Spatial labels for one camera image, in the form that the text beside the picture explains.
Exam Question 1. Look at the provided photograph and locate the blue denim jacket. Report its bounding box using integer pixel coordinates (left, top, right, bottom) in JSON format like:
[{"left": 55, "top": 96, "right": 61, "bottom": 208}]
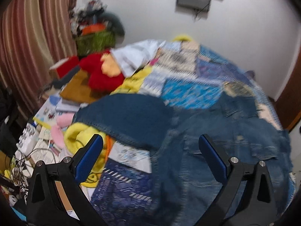
[{"left": 73, "top": 92, "right": 294, "bottom": 226}]

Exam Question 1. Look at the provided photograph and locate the yellow fleece blanket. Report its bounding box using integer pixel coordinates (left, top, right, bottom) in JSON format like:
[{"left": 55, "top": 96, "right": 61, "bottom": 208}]
[{"left": 64, "top": 122, "right": 113, "bottom": 188}]

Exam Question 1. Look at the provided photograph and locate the pink plush toy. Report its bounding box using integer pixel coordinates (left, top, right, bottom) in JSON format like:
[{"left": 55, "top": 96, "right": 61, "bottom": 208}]
[{"left": 50, "top": 113, "right": 74, "bottom": 149}]

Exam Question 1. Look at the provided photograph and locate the wooden door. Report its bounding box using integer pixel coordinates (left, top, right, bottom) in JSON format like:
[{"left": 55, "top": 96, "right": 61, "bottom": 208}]
[{"left": 275, "top": 53, "right": 301, "bottom": 131}]

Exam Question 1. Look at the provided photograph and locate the brown folded cloth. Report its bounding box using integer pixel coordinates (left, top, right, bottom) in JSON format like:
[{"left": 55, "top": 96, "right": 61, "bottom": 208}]
[{"left": 60, "top": 70, "right": 104, "bottom": 104}]

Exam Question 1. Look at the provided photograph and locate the red plush toy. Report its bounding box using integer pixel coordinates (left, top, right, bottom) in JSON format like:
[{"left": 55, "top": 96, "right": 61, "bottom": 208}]
[{"left": 79, "top": 50, "right": 125, "bottom": 93}]

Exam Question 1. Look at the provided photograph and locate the blue patchwork bedspread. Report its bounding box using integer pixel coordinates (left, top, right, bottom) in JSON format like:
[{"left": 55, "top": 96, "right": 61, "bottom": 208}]
[{"left": 77, "top": 47, "right": 294, "bottom": 225}]

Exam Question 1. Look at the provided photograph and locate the white folded shirt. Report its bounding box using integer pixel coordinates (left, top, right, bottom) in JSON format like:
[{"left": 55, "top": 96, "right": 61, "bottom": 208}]
[{"left": 110, "top": 39, "right": 166, "bottom": 78}]

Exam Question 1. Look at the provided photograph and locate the striped red curtain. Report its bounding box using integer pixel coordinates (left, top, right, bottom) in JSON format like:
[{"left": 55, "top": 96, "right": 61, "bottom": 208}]
[{"left": 1, "top": 0, "right": 77, "bottom": 116}]

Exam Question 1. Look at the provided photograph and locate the green basket of clutter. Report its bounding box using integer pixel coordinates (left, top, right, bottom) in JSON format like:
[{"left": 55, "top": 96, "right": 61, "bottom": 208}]
[{"left": 69, "top": 0, "right": 125, "bottom": 57}]

